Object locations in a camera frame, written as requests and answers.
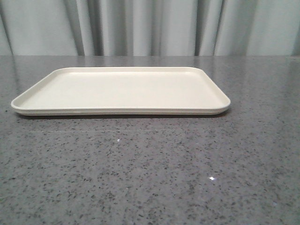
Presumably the cream rectangular plastic tray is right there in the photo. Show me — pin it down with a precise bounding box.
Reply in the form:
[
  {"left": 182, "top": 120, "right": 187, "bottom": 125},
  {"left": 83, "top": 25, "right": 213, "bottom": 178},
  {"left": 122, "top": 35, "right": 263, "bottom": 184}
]
[{"left": 11, "top": 67, "right": 231, "bottom": 116}]

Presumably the grey pleated curtain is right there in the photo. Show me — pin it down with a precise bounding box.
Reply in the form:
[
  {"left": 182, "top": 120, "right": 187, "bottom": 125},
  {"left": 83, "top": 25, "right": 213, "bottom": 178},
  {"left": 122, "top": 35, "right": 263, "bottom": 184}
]
[{"left": 0, "top": 0, "right": 300, "bottom": 56}]

